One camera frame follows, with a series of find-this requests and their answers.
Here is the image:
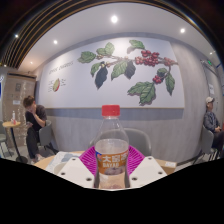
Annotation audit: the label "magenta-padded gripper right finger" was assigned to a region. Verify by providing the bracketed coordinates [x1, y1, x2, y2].
[125, 145, 168, 190]

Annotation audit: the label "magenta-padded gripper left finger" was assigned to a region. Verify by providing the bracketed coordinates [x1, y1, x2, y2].
[57, 146, 100, 190]

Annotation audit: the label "round ceiling spotlights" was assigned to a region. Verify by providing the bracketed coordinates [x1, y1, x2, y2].
[13, 14, 214, 64]

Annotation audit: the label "grey chair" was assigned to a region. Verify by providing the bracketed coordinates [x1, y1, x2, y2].
[38, 120, 59, 156]
[193, 125, 218, 164]

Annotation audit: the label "grey upholstered armchair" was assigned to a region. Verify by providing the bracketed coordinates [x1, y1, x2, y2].
[88, 128, 153, 158]

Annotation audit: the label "small round wooden table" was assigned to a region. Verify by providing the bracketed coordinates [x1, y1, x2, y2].
[1, 121, 29, 164]

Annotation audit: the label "clear red-capped drink bottle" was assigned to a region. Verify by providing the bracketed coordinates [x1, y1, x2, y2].
[93, 104, 130, 190]

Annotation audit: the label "person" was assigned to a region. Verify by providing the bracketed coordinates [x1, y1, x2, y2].
[22, 95, 48, 160]
[203, 96, 224, 151]

